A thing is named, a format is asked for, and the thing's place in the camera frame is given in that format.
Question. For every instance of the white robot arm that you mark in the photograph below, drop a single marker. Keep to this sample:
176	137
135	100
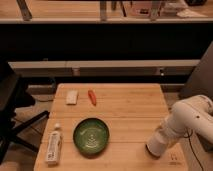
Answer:
195	113

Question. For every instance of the green ceramic bowl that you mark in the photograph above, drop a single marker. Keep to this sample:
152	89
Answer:
91	136

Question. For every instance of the orange carrot toy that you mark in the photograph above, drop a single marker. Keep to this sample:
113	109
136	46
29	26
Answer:
92	97

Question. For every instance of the white tube with cap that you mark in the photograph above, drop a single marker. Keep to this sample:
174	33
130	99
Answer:
54	146

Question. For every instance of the black office chair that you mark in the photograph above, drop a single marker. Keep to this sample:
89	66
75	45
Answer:
13	95

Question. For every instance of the grey panel at right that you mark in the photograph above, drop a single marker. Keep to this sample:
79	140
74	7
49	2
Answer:
200	81

